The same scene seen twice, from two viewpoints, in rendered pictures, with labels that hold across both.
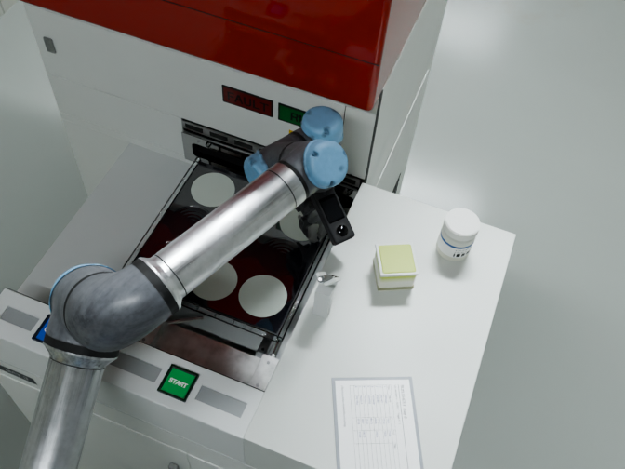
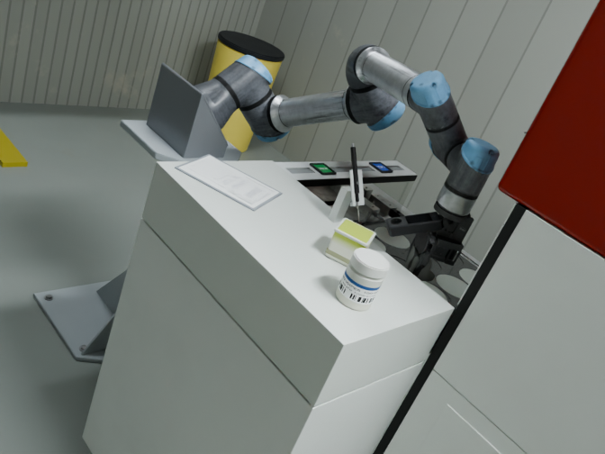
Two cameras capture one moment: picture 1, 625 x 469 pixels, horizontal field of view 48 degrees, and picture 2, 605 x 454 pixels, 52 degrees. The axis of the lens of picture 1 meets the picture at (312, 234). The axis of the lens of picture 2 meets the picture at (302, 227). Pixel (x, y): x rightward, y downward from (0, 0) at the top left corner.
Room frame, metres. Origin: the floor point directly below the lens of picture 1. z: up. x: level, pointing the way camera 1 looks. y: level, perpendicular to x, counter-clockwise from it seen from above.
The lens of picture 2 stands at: (1.07, -1.29, 1.55)
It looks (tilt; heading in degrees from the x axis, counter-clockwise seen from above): 26 degrees down; 111
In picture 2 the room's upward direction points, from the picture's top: 22 degrees clockwise
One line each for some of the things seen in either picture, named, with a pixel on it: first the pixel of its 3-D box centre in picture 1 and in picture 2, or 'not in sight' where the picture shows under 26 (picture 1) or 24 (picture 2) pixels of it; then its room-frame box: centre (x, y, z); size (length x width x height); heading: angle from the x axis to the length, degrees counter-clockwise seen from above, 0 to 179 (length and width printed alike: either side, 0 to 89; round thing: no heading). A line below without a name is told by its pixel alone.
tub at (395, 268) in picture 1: (394, 267); (349, 243); (0.76, -0.17, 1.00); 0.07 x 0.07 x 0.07; 10
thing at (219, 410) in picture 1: (123, 374); (342, 189); (0.53, 0.34, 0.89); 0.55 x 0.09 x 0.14; 73
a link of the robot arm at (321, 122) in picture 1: (320, 140); (472, 167); (0.88, 0.00, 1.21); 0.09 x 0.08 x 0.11; 133
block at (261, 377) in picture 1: (262, 376); not in sight; (0.55, 0.07, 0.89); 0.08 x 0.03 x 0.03; 163
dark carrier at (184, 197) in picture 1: (235, 241); (421, 261); (0.86, 0.17, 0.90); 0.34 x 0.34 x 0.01; 73
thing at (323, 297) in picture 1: (326, 288); (350, 198); (0.68, -0.04, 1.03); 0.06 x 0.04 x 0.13; 163
